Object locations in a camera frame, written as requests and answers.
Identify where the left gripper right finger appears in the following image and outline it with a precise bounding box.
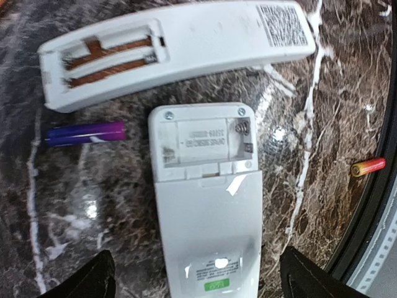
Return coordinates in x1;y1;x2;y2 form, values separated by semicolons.
280;246;363;298

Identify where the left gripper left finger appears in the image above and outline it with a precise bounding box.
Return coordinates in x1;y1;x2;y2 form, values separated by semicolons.
40;250;115;298

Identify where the red battery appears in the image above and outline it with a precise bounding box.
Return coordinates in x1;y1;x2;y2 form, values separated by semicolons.
350;158;386;177

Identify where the purple battery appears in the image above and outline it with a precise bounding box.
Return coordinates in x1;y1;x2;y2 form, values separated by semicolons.
45;121;127;147

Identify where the small white remote control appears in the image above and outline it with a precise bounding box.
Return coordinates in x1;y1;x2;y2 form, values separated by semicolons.
148;102;263;297

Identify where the long white remote control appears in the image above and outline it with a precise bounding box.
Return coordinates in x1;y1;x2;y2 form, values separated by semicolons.
38;1;316;113

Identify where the black front table rail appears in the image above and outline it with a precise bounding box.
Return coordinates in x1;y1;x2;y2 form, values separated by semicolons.
322;61;397;280

